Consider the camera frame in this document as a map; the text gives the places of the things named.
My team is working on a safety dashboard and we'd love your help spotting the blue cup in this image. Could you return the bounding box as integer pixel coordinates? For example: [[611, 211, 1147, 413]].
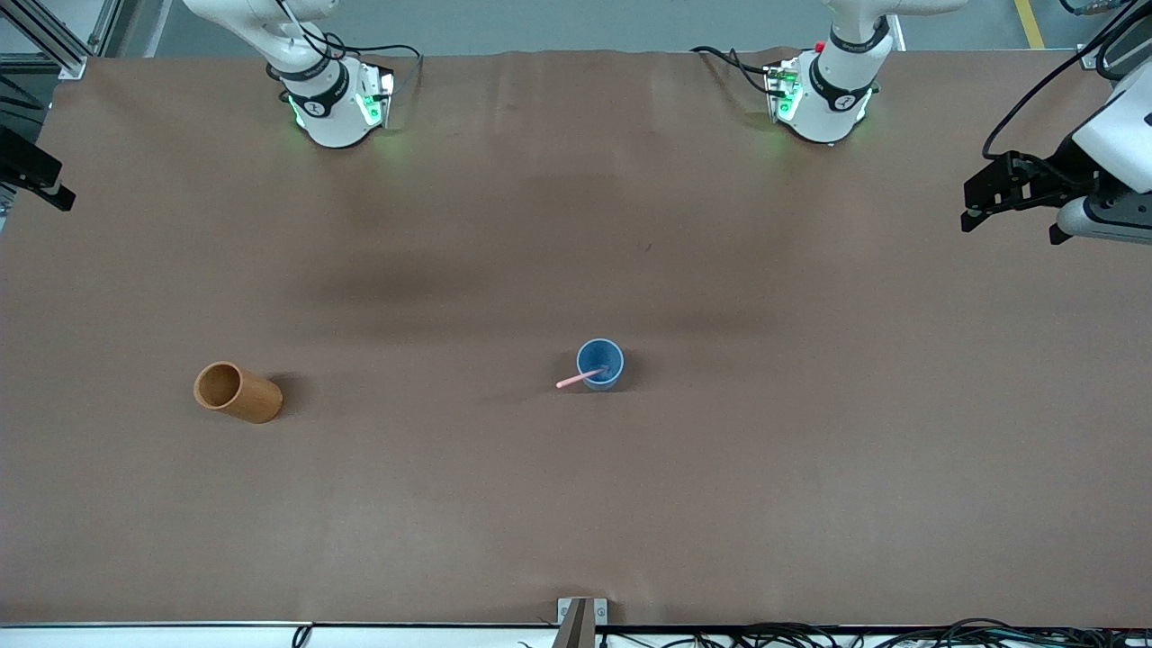
[[576, 338, 625, 391]]

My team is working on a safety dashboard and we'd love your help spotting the brown wooden cup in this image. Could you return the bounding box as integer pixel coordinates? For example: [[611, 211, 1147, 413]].
[[193, 362, 284, 425]]

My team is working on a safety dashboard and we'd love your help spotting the brown table mat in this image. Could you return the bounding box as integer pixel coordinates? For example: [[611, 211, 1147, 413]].
[[0, 47, 1152, 628]]

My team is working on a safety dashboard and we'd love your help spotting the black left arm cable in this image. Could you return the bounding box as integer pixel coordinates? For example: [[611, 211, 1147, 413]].
[[983, 0, 1152, 163]]

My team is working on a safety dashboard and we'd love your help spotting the black base cable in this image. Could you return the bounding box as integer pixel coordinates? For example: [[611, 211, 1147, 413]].
[[691, 45, 779, 96], [324, 38, 424, 93]]

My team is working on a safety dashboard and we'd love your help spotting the black cable bundle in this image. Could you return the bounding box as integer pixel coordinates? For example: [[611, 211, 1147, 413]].
[[594, 617, 1152, 648]]

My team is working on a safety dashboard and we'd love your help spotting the grey metal bracket plate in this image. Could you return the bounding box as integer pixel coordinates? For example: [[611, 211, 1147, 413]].
[[557, 598, 609, 648]]

